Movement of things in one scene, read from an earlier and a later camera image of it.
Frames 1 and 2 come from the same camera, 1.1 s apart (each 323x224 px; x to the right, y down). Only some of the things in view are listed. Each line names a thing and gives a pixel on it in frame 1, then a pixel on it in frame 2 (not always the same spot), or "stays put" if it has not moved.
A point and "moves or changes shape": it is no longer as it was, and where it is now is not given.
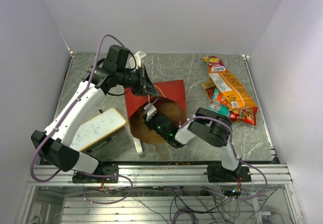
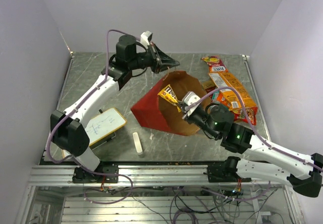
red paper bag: [171, 101] moves or changes shape
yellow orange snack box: [234, 96] stays put
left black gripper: [145, 84] → [160, 61]
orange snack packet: [221, 99] stays put
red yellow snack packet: [246, 115] stays put
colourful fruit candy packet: [215, 65] stays put
